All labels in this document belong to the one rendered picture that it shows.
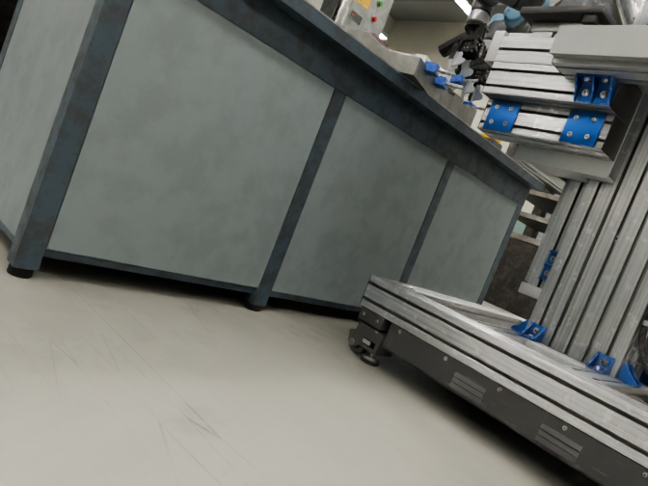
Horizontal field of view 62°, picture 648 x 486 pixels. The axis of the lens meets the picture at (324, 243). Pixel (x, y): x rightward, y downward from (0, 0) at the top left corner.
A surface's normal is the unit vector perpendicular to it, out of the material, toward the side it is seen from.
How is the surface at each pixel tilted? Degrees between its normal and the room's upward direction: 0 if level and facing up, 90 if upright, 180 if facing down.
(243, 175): 90
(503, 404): 90
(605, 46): 90
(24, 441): 0
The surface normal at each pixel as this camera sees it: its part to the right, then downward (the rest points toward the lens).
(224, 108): 0.66, 0.31
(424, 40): -0.66, -0.20
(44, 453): 0.36, -0.93
